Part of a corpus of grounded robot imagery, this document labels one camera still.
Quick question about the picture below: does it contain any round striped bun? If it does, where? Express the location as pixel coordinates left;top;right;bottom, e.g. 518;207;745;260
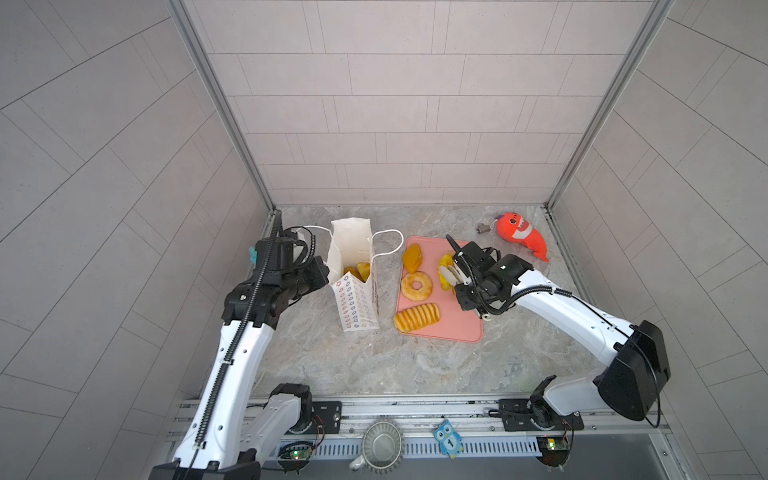
356;262;371;282

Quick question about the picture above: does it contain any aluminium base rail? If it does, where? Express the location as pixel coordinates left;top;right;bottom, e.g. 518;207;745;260
161;392;667;445

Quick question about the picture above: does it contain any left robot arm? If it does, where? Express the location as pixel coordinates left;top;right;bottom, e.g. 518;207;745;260
150;210;329;479

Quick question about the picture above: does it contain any pink plastic tray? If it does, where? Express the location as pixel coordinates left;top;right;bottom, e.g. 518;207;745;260
405;236;484;343

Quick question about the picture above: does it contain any dark orange oval bread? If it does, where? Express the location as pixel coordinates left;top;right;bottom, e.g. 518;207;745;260
402;243;423;274

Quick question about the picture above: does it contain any left green circuit board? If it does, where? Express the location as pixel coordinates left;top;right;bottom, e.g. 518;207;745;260
277;441;315;474

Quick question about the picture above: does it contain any ring shaped bread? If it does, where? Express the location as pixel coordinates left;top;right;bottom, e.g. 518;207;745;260
400;271;433;302

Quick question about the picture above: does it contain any right circuit board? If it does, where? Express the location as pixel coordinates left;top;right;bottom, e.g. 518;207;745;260
536;436;571;470

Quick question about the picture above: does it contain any blue owl figurine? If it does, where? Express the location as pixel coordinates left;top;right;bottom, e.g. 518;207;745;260
433;419;464;459

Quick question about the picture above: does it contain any long brown baguette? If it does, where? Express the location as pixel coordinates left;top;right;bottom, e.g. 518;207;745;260
344;267;366;283

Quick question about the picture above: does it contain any ridged yellow bread loaf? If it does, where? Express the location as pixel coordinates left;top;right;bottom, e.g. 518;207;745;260
394;303;440;333

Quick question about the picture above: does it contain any white printed paper bag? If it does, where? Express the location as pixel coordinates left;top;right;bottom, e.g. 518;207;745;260
307;217;404;332

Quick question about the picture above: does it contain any metal fluted cup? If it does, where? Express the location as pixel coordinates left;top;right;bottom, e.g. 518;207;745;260
349;420;405;474

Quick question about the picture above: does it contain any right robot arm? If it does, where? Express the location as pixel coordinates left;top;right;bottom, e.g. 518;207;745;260
447;238;671;430

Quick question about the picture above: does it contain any red plush fish toy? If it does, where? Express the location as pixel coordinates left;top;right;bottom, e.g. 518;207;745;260
495;212;548;262

